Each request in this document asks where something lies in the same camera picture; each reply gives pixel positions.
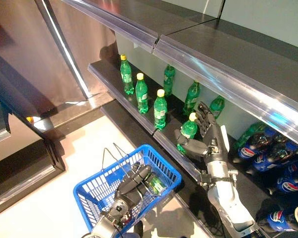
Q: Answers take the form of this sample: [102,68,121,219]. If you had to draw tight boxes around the dark brown glossy pillar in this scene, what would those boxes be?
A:
[0,13,57,122]

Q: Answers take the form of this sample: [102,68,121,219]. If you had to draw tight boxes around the green soda bottle yellow cap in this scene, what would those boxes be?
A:
[163,64,176,97]
[176,112,199,156]
[234,121,268,149]
[183,80,201,116]
[120,54,135,95]
[153,88,168,130]
[135,72,149,115]
[146,173,167,195]
[210,95,226,119]

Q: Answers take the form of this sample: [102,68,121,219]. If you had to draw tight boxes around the dark side shelf rack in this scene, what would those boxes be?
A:
[0,94,67,211]

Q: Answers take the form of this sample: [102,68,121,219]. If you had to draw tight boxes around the dark drinks shelf board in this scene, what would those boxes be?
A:
[88,49,298,238]

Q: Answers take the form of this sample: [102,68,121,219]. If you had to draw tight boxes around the metal wire basket handle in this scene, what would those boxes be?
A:
[113,142,162,196]
[101,147,140,184]

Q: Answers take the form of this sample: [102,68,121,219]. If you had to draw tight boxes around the blue plastic shopping basket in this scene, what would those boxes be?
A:
[73,144,182,233]

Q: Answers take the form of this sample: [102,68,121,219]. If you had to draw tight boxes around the clear price rail strip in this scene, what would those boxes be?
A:
[152,130,207,183]
[61,0,161,53]
[87,63,156,136]
[152,34,298,151]

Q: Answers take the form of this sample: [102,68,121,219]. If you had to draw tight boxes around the shelf back upright post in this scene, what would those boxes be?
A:
[216,0,226,20]

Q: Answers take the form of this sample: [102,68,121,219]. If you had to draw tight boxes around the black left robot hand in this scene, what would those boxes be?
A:
[113,163,153,203]

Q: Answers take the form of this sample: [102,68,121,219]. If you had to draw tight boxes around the silver metal pole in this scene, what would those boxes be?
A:
[34,0,92,100]

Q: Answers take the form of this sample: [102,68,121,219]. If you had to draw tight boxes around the dark high shelf board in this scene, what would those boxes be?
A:
[72,0,298,110]

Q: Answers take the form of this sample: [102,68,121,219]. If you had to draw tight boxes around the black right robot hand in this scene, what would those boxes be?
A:
[174,101,225,164]

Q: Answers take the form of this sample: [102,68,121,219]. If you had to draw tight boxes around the dark low shelf board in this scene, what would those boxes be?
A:
[100,100,214,238]

